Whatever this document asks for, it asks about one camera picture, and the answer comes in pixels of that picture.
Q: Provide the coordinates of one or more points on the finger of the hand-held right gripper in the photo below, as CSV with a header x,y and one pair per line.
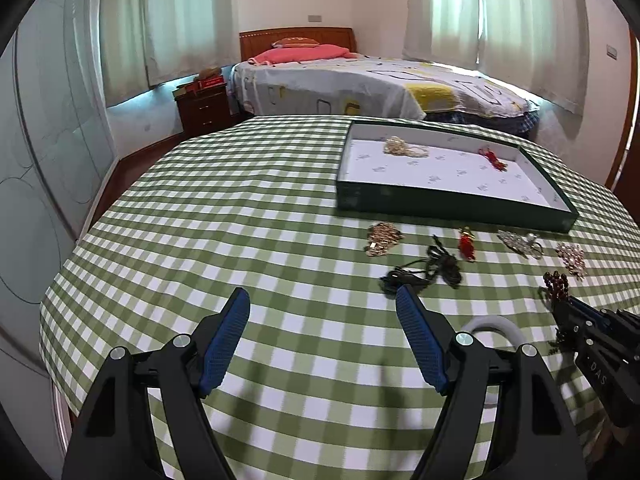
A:
x,y
590,311
565,320

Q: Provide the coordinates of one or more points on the dark green jewelry tray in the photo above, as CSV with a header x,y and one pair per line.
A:
x,y
425,177

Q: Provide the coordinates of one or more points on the wooden door frame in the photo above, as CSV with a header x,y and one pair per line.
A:
x,y
625,125

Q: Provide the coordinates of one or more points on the rose gold pearl brooch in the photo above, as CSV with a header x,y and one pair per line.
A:
x,y
570,259

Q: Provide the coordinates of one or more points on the crystal brooch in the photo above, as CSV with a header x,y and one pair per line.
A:
x,y
512,241

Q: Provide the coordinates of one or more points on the frosted glass sliding door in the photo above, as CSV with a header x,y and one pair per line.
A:
x,y
50,135

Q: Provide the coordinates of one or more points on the brown soft toy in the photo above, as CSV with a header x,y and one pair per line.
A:
x,y
210,72

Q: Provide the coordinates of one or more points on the dark wooden nightstand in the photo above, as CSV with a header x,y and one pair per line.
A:
x,y
205,110

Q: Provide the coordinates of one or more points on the bed with patterned sheet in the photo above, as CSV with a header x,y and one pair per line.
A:
x,y
350,85

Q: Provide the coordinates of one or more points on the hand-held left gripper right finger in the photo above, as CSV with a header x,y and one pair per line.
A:
x,y
420,345

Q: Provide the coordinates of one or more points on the white jade bangle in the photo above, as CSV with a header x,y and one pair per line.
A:
x,y
492,321

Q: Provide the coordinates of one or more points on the orange pillow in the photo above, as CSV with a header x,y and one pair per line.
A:
x,y
296,41

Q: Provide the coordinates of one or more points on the pink pillow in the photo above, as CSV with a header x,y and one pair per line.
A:
x,y
300,53

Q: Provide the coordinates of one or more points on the red knot charm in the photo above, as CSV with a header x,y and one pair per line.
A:
x,y
467,246
492,159

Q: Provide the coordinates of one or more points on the white curtain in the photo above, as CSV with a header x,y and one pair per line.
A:
x,y
500,25
165,25

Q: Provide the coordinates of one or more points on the red box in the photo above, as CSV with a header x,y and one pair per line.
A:
x,y
210,82

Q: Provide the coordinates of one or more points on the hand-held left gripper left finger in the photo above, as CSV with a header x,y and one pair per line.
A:
x,y
225,340

